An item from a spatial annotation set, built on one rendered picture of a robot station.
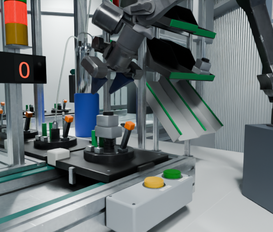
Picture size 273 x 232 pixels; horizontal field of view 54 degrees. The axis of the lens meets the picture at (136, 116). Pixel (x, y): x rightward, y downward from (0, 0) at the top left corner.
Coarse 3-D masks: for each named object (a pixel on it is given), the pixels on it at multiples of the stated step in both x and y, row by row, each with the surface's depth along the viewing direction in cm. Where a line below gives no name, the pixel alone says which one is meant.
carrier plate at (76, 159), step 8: (72, 152) 79; (80, 152) 79; (136, 152) 79; (144, 152) 79; (152, 152) 79; (56, 160) 71; (64, 160) 70; (72, 160) 70; (80, 160) 70; (128, 160) 70; (136, 160) 70; (144, 160) 70; (152, 160) 71; (160, 160) 74; (64, 168) 69; (80, 168) 64; (88, 168) 63; (96, 168) 63; (104, 168) 63; (112, 168) 63; (120, 168) 63; (128, 168) 63; (136, 168) 66; (88, 176) 63; (96, 176) 61; (104, 176) 59; (112, 176) 59; (120, 176) 61
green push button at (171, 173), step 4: (164, 172) 60; (168, 172) 60; (172, 172) 60; (176, 172) 60; (180, 172) 60; (164, 176) 60; (168, 176) 59; (172, 176) 58; (176, 176) 59; (180, 176) 60
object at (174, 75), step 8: (152, 40) 106; (160, 40) 103; (152, 48) 107; (160, 48) 103; (168, 48) 100; (152, 56) 107; (160, 56) 104; (168, 56) 101; (152, 64) 89; (160, 64) 98; (168, 64) 101; (176, 64) 98; (160, 72) 87; (168, 72) 84; (176, 72) 85; (184, 72) 95; (192, 72) 93
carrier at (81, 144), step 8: (64, 112) 96; (64, 120) 96; (56, 128) 90; (40, 136) 88; (48, 136) 95; (56, 136) 90; (72, 136) 95; (24, 144) 91; (32, 144) 91; (40, 144) 85; (48, 144) 84; (56, 144) 84; (64, 144) 86; (72, 144) 88; (80, 144) 91; (88, 144) 91; (24, 152) 81; (32, 152) 79; (40, 152) 79
